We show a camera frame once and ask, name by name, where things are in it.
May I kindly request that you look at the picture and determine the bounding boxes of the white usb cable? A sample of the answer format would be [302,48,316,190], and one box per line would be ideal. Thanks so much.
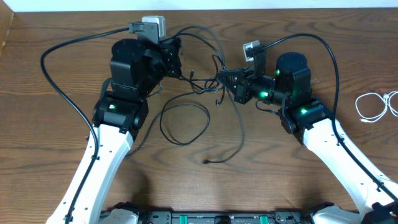
[354,90,398,123]

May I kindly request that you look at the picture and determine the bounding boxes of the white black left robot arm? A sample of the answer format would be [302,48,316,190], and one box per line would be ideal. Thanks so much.
[47,37,181,223]

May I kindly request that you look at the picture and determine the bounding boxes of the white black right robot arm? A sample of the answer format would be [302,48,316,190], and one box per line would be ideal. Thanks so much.
[216,45,397,223]

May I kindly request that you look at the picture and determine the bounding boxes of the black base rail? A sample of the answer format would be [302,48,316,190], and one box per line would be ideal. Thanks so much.
[99,202,368,224]

